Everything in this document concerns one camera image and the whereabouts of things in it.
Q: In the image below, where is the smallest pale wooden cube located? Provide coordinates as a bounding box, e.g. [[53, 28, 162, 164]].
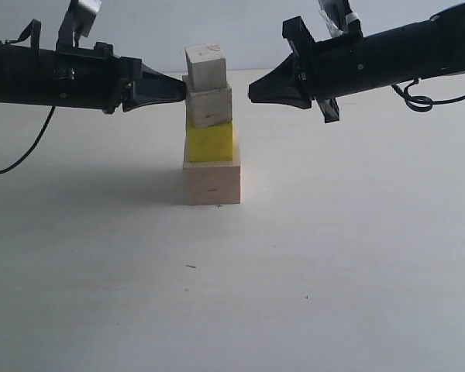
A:
[[184, 43, 227, 91]]

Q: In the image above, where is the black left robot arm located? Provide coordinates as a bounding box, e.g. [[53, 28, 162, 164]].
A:
[[0, 41, 187, 114]]

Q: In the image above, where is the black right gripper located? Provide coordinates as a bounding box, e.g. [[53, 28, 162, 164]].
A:
[[248, 17, 363, 123]]

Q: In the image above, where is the large pale wooden cube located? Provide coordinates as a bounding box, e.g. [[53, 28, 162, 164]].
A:
[[182, 129, 243, 205]]

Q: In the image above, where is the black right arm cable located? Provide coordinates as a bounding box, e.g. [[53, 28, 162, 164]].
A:
[[390, 77, 465, 113]]

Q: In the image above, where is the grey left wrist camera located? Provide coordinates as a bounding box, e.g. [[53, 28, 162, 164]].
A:
[[56, 0, 102, 50]]

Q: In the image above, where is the medium grained wooden cube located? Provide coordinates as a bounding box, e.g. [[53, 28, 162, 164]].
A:
[[182, 75, 233, 128]]

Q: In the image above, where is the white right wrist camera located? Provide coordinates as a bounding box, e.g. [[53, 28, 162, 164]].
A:
[[318, 0, 363, 38]]

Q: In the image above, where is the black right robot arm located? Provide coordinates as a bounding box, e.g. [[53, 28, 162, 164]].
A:
[[248, 1, 465, 123]]

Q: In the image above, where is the yellow cube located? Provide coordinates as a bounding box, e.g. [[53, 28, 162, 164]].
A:
[[186, 118, 234, 163]]

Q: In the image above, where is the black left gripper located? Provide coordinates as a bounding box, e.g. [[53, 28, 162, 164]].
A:
[[53, 42, 187, 114]]

